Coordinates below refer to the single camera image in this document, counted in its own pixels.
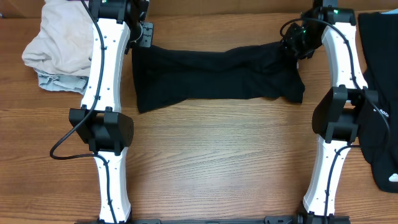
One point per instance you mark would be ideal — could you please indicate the black garment pile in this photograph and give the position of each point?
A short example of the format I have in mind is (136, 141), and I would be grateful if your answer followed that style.
(378, 33)

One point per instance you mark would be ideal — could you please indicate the light blue folded garment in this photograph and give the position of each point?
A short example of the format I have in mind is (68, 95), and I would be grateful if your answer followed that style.
(58, 82)

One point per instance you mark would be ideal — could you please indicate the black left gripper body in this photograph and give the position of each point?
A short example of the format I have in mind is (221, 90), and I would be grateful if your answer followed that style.
(142, 35)

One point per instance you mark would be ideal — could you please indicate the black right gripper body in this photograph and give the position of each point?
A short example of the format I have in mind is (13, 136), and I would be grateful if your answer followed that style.
(303, 43)

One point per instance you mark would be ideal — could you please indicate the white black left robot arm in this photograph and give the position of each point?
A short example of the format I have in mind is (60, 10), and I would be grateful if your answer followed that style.
(118, 26)

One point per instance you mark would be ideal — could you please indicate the black t-shirt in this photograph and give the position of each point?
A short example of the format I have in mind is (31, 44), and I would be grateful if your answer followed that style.
(166, 77)

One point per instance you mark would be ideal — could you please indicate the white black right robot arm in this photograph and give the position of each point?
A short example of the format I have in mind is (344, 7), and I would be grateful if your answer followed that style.
(342, 113)

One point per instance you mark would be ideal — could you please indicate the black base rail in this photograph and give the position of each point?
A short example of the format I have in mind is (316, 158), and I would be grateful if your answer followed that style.
(286, 219)

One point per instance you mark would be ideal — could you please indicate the beige folded garment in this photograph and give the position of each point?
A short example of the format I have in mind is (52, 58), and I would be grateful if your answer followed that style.
(64, 44)

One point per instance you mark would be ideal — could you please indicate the light blue cloth corner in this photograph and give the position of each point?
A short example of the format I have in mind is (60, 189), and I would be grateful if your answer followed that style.
(395, 11)

